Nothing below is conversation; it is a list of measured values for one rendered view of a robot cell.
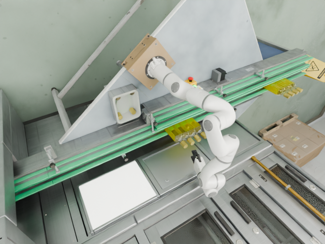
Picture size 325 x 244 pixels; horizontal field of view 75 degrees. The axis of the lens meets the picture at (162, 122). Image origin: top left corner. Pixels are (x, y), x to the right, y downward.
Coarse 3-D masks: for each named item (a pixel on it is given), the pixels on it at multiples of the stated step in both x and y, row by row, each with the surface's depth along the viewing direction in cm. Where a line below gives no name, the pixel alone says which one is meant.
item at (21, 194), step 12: (300, 72) 221; (240, 96) 191; (252, 96) 190; (156, 132) 160; (132, 144) 151; (144, 144) 151; (108, 156) 143; (72, 168) 137; (84, 168) 136; (48, 180) 131; (60, 180) 130; (24, 192) 125
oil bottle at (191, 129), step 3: (183, 123) 157; (186, 123) 157; (189, 123) 157; (186, 126) 155; (189, 126) 155; (192, 126) 155; (189, 129) 152; (192, 129) 152; (189, 132) 151; (192, 132) 151; (189, 135) 153
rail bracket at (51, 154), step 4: (48, 144) 125; (44, 148) 124; (48, 148) 124; (52, 148) 127; (48, 152) 122; (52, 152) 128; (56, 152) 134; (48, 156) 116; (52, 156) 119; (56, 156) 131; (48, 160) 117; (52, 160) 118; (52, 164) 115; (56, 168) 124; (56, 172) 125
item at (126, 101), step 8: (120, 96) 133; (128, 96) 145; (136, 96) 140; (120, 104) 145; (128, 104) 148; (136, 104) 146; (120, 112) 149; (128, 112) 152; (136, 112) 152; (120, 120) 147; (128, 120) 147
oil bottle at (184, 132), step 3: (177, 123) 157; (180, 123) 157; (177, 126) 155; (180, 126) 155; (183, 126) 155; (177, 129) 153; (180, 129) 152; (183, 129) 152; (186, 129) 153; (180, 132) 151; (183, 132) 150; (186, 132) 150; (183, 135) 149; (186, 135) 149; (183, 138) 151
